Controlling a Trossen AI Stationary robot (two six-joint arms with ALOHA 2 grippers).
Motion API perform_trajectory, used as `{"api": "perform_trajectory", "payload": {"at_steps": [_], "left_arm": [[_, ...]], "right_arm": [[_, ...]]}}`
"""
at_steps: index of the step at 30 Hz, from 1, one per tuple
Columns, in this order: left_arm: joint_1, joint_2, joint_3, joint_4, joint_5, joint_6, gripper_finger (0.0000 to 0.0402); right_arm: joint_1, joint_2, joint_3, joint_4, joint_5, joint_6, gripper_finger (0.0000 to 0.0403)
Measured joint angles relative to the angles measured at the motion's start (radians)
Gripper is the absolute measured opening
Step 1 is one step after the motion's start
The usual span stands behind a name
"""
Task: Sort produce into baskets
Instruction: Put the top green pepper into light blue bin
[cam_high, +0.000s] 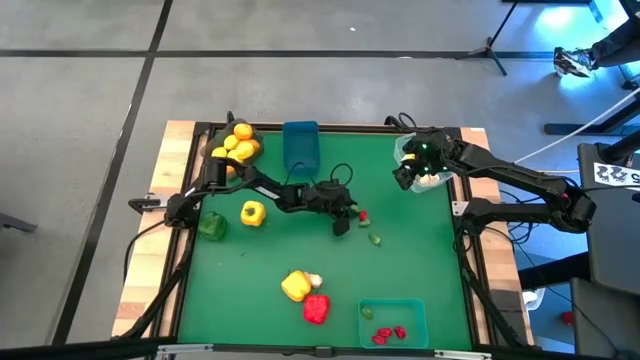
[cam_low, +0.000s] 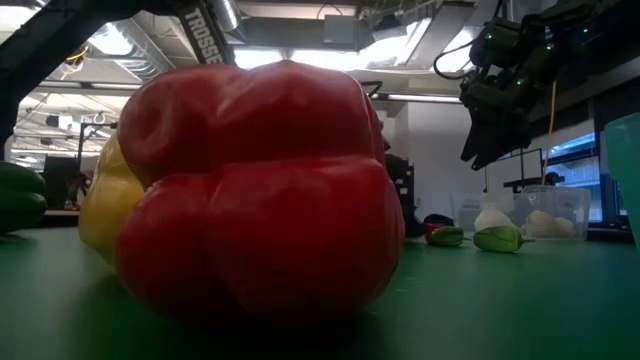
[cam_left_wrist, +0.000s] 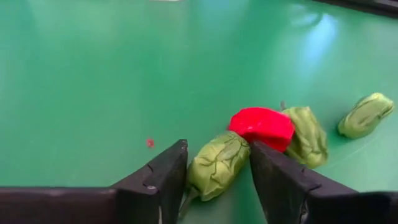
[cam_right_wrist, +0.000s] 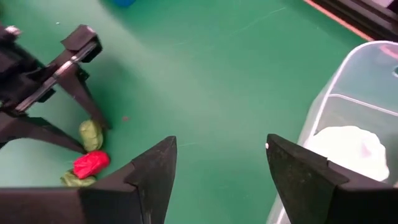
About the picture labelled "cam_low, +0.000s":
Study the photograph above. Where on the silver ventilation duct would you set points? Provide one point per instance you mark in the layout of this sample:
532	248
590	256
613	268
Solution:
225	12

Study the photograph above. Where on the red bell pepper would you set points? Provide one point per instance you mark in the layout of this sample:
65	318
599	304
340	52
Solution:
260	225

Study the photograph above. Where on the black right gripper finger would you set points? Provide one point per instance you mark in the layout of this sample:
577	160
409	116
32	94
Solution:
470	147
502	150

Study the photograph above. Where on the black monitor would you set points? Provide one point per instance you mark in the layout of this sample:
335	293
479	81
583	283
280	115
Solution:
60	180

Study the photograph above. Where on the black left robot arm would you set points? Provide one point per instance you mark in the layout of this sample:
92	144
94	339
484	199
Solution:
50	35

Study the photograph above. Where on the teal translucent plastic basket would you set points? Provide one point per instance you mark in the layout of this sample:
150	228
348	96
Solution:
625	165

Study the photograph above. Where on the small red pepper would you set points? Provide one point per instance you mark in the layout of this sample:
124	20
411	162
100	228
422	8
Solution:
429	232

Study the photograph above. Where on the small green pepper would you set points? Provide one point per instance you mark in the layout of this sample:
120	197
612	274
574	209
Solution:
497	240
447	236

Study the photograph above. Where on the yellow bell pepper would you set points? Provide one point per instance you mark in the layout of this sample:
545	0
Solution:
107	210

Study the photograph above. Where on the person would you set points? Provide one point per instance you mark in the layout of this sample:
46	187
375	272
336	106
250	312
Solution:
552	178

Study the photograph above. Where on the long ceiling light strip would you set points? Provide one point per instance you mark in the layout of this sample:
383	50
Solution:
425	98

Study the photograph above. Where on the clear plastic container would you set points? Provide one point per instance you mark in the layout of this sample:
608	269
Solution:
582	200

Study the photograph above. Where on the white garlic bulb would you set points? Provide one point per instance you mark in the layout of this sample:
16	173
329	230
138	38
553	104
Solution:
537	224
492	220
565	229

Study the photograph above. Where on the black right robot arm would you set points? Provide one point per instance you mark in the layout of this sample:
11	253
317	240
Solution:
600	30

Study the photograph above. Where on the green bell pepper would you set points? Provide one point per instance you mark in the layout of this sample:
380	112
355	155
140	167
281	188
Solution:
20	200

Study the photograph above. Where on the black cabinet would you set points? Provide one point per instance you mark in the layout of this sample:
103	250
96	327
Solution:
402	180

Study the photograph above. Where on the black rounded table fixture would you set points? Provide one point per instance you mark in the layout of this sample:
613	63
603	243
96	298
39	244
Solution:
438	219

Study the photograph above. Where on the black framed whiteboard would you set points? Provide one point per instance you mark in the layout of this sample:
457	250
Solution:
525	172

